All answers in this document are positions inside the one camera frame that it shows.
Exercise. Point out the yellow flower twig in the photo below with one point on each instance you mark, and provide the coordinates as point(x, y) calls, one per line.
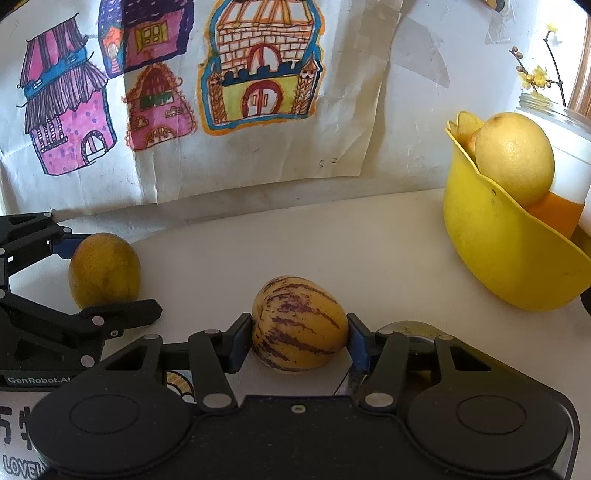
point(538, 76)

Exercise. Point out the metal tray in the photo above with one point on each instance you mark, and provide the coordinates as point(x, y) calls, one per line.
point(415, 330)

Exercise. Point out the yellow plastic bowl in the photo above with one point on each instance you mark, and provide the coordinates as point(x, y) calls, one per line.
point(498, 258)

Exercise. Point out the golden yellow fruit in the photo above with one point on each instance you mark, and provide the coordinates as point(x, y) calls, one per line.
point(104, 270)

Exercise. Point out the glass jar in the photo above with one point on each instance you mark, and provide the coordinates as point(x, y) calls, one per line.
point(540, 104)

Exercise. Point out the white cup with orange sleeve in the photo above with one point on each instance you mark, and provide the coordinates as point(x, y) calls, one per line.
point(572, 170)

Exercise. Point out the curved wooden frame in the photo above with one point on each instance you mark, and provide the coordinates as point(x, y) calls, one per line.
point(582, 92)

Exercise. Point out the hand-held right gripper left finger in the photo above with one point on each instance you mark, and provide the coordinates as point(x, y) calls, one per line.
point(240, 342)

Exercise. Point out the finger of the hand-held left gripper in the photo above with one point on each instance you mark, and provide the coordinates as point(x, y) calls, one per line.
point(67, 244)
point(129, 314)

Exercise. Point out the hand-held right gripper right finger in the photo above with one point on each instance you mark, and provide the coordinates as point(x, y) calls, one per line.
point(359, 344)

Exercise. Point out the large yellow citrus fruit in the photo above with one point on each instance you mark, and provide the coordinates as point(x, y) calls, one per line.
point(512, 157)

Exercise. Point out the house drawing paper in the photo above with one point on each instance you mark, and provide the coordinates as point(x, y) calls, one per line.
point(184, 161)

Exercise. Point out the striped pepino melon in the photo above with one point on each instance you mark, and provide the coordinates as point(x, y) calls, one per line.
point(300, 323)

